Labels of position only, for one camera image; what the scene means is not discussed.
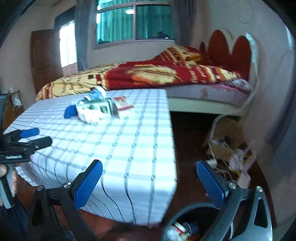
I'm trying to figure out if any blue face mask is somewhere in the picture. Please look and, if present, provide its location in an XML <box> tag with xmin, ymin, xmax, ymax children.
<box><xmin>64</xmin><ymin>105</ymin><xmax>78</xmax><ymax>119</ymax></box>

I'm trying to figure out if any green white milk carton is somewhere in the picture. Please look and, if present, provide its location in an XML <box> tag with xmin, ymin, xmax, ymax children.
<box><xmin>75</xmin><ymin>98</ymin><xmax>113</xmax><ymax>124</ymax></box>

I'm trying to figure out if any white tissue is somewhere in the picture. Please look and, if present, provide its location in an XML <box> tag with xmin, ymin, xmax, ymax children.
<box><xmin>164</xmin><ymin>225</ymin><xmax>185</xmax><ymax>241</ymax></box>

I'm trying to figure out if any red white cigarette box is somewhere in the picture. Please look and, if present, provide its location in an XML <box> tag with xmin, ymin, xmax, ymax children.
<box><xmin>112</xmin><ymin>96</ymin><xmax>135</xmax><ymax>119</ymax></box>

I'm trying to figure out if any blue patterned paper cup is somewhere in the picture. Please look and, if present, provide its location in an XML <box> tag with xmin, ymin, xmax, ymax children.
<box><xmin>183</xmin><ymin>222</ymin><xmax>199</xmax><ymax>235</ymax></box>

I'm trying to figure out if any red white paper cup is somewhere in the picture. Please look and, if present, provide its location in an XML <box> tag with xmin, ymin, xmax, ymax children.
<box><xmin>172</xmin><ymin>222</ymin><xmax>189</xmax><ymax>237</ymax></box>

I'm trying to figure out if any black round trash bin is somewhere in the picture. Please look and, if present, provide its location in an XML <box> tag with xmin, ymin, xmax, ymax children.
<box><xmin>161</xmin><ymin>202</ymin><xmax>224</xmax><ymax>240</ymax></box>

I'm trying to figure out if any person left hand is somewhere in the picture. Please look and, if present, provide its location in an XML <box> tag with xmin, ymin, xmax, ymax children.
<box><xmin>1</xmin><ymin>164</ymin><xmax>17</xmax><ymax>209</ymax></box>

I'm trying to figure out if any white power strip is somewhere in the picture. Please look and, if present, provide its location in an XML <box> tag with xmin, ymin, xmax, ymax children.
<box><xmin>206</xmin><ymin>159</ymin><xmax>218</xmax><ymax>169</ymax></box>

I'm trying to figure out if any white wifi router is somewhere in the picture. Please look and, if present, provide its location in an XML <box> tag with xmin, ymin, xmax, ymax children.
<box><xmin>228</xmin><ymin>141</ymin><xmax>257</xmax><ymax>189</ymax></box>

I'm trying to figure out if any brown cardboard box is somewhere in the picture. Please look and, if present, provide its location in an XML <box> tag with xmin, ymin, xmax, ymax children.
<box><xmin>207</xmin><ymin>117</ymin><xmax>245</xmax><ymax>162</ymax></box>

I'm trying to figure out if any white checkered tablecloth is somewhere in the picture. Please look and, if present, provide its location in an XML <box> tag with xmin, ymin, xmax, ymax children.
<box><xmin>6</xmin><ymin>89</ymin><xmax>177</xmax><ymax>226</ymax></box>

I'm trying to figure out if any brown wooden door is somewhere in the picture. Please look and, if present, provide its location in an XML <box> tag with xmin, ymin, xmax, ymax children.
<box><xmin>30</xmin><ymin>29</ymin><xmax>63</xmax><ymax>93</ymax></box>

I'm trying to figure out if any red yellow patterned blanket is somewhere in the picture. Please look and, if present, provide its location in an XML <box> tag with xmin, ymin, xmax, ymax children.
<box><xmin>36</xmin><ymin>45</ymin><xmax>240</xmax><ymax>100</ymax></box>

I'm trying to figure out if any red heart headboard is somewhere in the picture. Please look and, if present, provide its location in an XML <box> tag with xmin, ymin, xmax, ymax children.
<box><xmin>199</xmin><ymin>30</ymin><xmax>251</xmax><ymax>80</ymax></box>

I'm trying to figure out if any grey window curtain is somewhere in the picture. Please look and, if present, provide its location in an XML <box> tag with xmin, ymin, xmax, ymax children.
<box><xmin>74</xmin><ymin>0</ymin><xmax>95</xmax><ymax>71</ymax></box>

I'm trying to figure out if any window with green curtain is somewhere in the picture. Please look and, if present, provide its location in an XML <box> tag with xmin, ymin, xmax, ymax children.
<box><xmin>95</xmin><ymin>0</ymin><xmax>175</xmax><ymax>45</ymax></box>

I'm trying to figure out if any bed with white frame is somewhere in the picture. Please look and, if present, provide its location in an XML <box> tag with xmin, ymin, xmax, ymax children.
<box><xmin>36</xmin><ymin>29</ymin><xmax>262</xmax><ymax>117</ymax></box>

